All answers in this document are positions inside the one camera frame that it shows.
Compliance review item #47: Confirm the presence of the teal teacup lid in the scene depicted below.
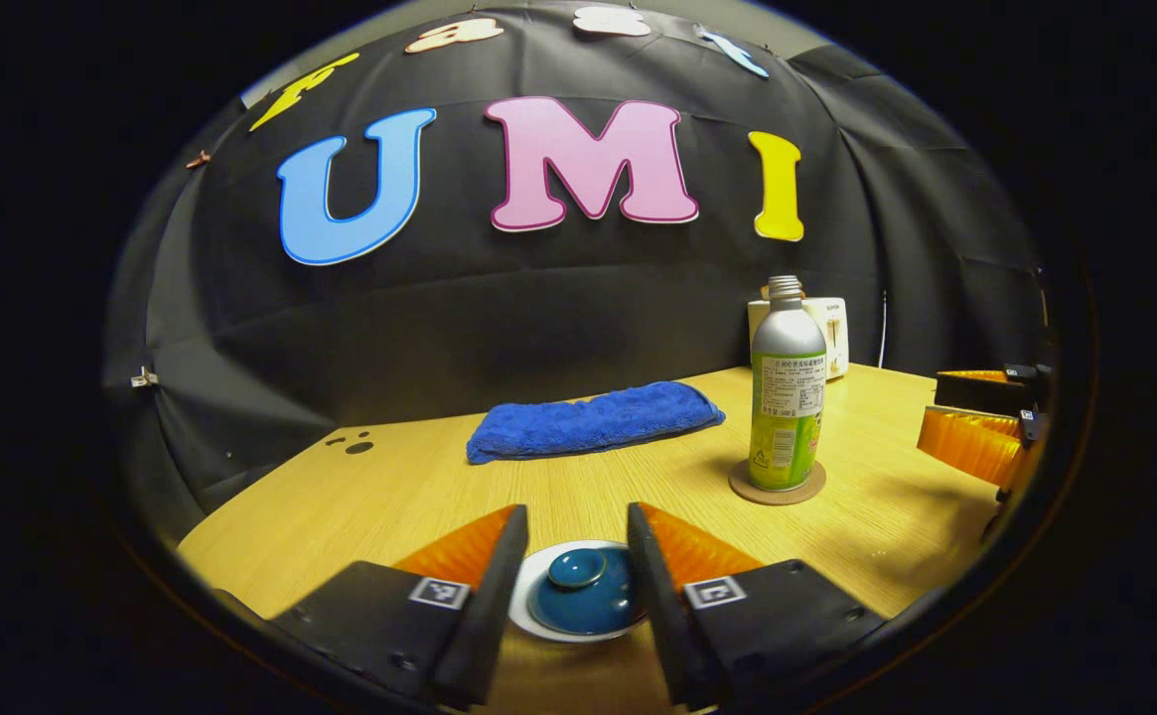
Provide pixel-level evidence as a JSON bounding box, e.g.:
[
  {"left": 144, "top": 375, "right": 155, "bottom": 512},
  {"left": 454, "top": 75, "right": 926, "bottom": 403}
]
[{"left": 528, "top": 546, "right": 644, "bottom": 637}]

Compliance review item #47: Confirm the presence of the white toaster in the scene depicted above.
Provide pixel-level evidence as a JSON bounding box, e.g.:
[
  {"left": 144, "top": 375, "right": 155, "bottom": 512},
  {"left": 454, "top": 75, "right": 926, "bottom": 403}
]
[{"left": 747, "top": 296, "right": 850, "bottom": 381}]

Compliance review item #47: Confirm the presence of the silver green water bottle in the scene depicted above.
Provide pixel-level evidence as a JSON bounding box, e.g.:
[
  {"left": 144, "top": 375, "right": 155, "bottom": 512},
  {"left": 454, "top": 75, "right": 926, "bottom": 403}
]
[{"left": 748, "top": 275, "right": 827, "bottom": 493}]

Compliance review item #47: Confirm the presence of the round brown coaster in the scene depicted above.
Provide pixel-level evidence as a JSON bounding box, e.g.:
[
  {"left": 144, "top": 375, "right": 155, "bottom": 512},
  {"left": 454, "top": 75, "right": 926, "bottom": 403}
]
[{"left": 728, "top": 458, "right": 827, "bottom": 506}]

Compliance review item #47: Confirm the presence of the white teacup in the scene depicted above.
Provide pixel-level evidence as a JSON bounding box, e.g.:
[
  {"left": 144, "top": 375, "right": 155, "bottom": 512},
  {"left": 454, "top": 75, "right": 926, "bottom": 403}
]
[{"left": 508, "top": 539, "right": 649, "bottom": 644}]

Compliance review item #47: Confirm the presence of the black backdrop cloth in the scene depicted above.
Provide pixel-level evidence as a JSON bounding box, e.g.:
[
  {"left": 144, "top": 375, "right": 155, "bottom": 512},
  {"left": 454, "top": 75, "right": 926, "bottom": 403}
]
[{"left": 101, "top": 5, "right": 1051, "bottom": 547}]

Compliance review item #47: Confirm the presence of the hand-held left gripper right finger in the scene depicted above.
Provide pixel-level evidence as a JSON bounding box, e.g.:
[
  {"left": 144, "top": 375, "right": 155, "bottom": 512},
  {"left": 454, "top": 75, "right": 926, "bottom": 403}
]
[{"left": 626, "top": 501, "right": 887, "bottom": 711}]

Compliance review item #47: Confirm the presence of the blue towel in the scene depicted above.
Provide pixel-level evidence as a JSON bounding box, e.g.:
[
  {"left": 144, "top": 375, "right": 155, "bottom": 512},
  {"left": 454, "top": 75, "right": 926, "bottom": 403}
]
[{"left": 466, "top": 380, "right": 727, "bottom": 466}]

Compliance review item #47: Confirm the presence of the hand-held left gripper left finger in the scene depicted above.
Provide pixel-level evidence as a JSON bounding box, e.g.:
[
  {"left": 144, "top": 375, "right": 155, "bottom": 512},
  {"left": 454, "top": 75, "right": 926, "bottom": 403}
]
[{"left": 270, "top": 504, "right": 530, "bottom": 711}]

